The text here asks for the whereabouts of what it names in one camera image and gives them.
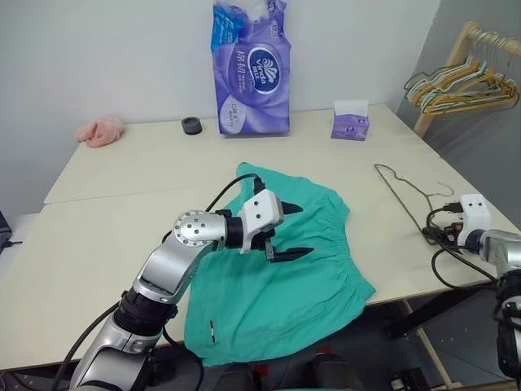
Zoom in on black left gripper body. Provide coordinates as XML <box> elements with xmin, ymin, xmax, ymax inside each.
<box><xmin>250</xmin><ymin>226</ymin><xmax>279</xmax><ymax>253</ymax></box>

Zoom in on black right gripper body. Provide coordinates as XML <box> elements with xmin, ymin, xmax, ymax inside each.
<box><xmin>443</xmin><ymin>220</ymin><xmax>465</xmax><ymax>245</ymax></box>

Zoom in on green shorts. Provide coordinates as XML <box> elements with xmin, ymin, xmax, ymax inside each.
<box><xmin>183</xmin><ymin>161</ymin><xmax>377</xmax><ymax>367</ymax></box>

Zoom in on olive wire hanger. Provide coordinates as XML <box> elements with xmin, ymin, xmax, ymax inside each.
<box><xmin>374</xmin><ymin>163</ymin><xmax>456</xmax><ymax>245</ymax></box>

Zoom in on small purple tissue pack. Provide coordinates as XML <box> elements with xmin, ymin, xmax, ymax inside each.
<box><xmin>330</xmin><ymin>99</ymin><xmax>370</xmax><ymax>142</ymax></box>

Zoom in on dark rounded shape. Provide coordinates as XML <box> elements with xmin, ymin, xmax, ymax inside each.
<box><xmin>212</xmin><ymin>362</ymin><xmax>256</xmax><ymax>391</ymax></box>
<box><xmin>310</xmin><ymin>353</ymin><xmax>366</xmax><ymax>391</ymax></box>

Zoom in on purple tissue multipack bag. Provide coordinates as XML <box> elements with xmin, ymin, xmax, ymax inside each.
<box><xmin>208</xmin><ymin>0</ymin><xmax>294</xmax><ymax>138</ymax></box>

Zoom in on black round puck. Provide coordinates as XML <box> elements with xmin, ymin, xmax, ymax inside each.
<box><xmin>181</xmin><ymin>116</ymin><xmax>204</xmax><ymax>136</ymax></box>

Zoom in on wooden clothes rack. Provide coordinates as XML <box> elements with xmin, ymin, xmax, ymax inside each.
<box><xmin>401</xmin><ymin>20</ymin><xmax>521</xmax><ymax>391</ymax></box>

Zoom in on bunch of hangers on rack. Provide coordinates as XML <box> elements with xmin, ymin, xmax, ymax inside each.
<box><xmin>418</xmin><ymin>34</ymin><xmax>514</xmax><ymax>116</ymax></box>

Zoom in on pink fluffy cloth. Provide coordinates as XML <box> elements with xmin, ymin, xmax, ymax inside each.
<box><xmin>73</xmin><ymin>116</ymin><xmax>125</xmax><ymax>149</ymax></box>

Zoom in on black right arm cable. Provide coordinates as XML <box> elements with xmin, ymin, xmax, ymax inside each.
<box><xmin>425</xmin><ymin>200</ymin><xmax>501</xmax><ymax>292</ymax></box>

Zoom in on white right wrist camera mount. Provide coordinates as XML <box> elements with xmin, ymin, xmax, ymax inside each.
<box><xmin>456</xmin><ymin>194</ymin><xmax>494</xmax><ymax>248</ymax></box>

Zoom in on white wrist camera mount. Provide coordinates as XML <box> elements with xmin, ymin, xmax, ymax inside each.
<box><xmin>238</xmin><ymin>189</ymin><xmax>287</xmax><ymax>254</ymax></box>
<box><xmin>456</xmin><ymin>194</ymin><xmax>494</xmax><ymax>248</ymax></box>

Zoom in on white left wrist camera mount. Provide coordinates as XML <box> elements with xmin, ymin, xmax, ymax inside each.
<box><xmin>238</xmin><ymin>189</ymin><xmax>287</xmax><ymax>254</ymax></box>

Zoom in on black table leg frame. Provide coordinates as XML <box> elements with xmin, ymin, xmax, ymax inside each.
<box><xmin>383</xmin><ymin>280</ymin><xmax>501</xmax><ymax>391</ymax></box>

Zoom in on black device with cable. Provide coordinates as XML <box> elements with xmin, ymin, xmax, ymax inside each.
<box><xmin>0</xmin><ymin>209</ymin><xmax>24</xmax><ymax>250</ymax></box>

